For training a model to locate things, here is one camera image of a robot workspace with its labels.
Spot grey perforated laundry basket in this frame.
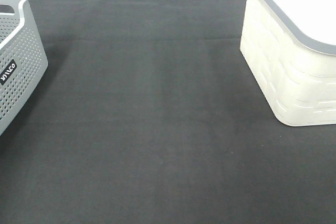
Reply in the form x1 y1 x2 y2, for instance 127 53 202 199
1 0 48 132

